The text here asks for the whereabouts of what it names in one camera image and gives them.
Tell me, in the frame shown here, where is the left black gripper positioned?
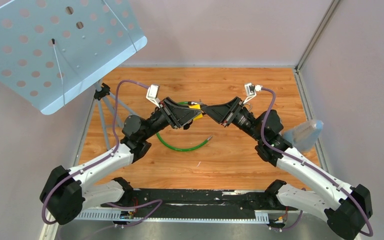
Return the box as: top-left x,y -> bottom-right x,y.
142,96 -> 202,141

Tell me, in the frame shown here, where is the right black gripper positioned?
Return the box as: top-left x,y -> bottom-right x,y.
200,97 -> 263,143

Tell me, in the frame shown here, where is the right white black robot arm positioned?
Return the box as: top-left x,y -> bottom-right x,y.
201,97 -> 373,240

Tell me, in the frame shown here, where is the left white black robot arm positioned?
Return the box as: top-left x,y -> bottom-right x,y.
39,97 -> 203,225

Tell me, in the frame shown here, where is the grey tripod stand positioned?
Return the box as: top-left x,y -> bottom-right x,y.
93,81 -> 124,150

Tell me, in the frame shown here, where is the clear blue plastic bag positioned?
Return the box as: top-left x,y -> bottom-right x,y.
282,119 -> 324,153

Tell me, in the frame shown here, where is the perforated light blue metal plate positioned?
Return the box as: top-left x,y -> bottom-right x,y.
0,0 -> 148,115

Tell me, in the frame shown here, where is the green cable lock loop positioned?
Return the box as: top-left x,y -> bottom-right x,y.
156,101 -> 213,152

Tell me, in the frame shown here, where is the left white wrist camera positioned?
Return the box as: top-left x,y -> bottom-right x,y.
146,84 -> 160,108

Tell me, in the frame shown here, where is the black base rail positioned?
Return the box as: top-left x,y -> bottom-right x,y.
76,188 -> 299,223

